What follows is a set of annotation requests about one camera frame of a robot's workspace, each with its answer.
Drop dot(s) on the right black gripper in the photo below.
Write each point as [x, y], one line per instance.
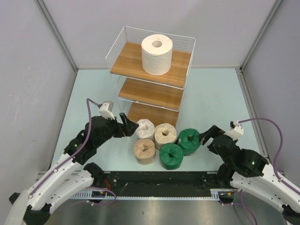
[209, 133]

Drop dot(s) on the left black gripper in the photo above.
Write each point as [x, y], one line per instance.
[128, 129]

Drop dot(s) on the green roll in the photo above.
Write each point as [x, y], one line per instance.
[188, 140]
[171, 156]

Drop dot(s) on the tan paper roll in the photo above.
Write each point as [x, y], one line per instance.
[144, 151]

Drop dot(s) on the cream paper roll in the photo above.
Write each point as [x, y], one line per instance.
[164, 133]

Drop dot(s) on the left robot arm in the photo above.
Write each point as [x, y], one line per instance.
[70, 174]

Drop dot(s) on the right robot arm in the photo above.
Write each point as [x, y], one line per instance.
[249, 171]

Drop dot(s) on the plain white paper roll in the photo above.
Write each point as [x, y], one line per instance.
[157, 52]

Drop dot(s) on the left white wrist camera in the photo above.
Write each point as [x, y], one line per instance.
[105, 110]

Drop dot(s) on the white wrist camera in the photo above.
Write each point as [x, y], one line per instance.
[236, 130]
[105, 110]

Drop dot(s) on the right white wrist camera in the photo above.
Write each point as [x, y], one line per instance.
[236, 130]

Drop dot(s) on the white slotted cable duct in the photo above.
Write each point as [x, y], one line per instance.
[189, 194]

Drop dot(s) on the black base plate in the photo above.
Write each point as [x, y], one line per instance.
[123, 180]

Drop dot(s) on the white wire wooden shelf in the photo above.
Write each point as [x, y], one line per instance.
[144, 96]

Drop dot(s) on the left aluminium frame post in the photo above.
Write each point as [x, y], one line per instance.
[56, 33]

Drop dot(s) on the aluminium frame post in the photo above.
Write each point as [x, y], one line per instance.
[266, 24]
[56, 33]

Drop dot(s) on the right aluminium frame post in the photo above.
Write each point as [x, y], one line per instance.
[266, 24]

